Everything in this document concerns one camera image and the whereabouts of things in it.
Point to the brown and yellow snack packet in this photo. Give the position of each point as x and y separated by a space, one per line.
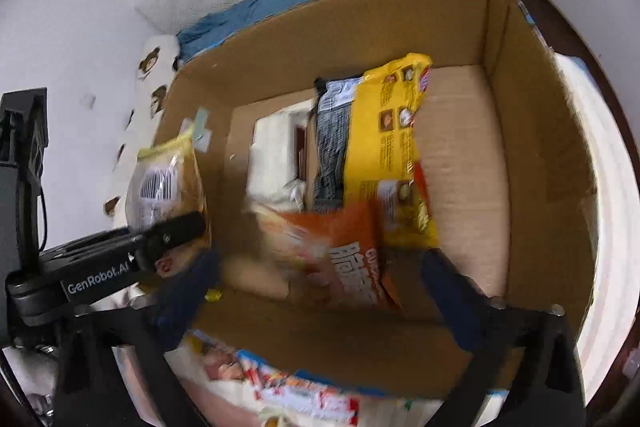
165 167

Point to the green tape label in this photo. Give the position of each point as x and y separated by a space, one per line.
200 132

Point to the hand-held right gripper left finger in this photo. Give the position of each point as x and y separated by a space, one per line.
186 297

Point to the orange and silver snack packet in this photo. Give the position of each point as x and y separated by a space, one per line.
345 247

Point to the large yellow snack bag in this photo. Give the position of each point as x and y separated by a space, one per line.
385 147

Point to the cardboard box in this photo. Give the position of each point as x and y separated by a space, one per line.
540 132

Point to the grey black snack packet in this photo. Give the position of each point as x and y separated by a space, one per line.
330 147

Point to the bear print pillow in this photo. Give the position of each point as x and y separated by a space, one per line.
142 117

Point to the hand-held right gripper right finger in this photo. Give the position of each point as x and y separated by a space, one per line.
450 302

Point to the white snack packet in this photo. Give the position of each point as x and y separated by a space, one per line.
270 157

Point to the white striped cloth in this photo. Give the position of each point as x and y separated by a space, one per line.
610 207

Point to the white wall socket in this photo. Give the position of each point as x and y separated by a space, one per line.
89 101

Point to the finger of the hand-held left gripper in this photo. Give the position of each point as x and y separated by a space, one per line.
172 232

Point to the colourful printed packet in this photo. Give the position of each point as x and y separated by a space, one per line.
300 399

